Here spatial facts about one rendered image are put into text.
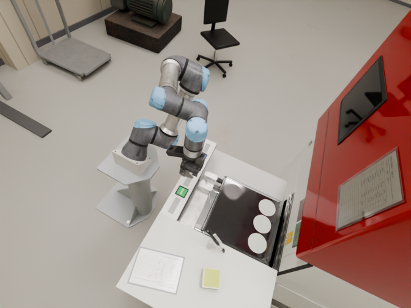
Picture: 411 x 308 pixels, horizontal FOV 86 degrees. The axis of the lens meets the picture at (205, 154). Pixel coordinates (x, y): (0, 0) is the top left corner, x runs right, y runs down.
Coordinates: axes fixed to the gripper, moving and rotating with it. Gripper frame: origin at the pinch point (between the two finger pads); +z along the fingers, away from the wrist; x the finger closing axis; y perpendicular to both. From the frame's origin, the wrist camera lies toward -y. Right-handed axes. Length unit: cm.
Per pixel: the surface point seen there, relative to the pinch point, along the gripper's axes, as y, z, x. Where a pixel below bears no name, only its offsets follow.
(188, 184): 1.8, 20.1, 6.0
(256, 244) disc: 47, 26, -5
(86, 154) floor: -119, 116, 33
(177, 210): 3.4, 19.7, -10.0
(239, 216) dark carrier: 34.5, 25.8, 4.5
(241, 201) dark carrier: 32.9, 25.8, 13.7
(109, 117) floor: -132, 116, 86
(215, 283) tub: 32.4, 12.5, -32.8
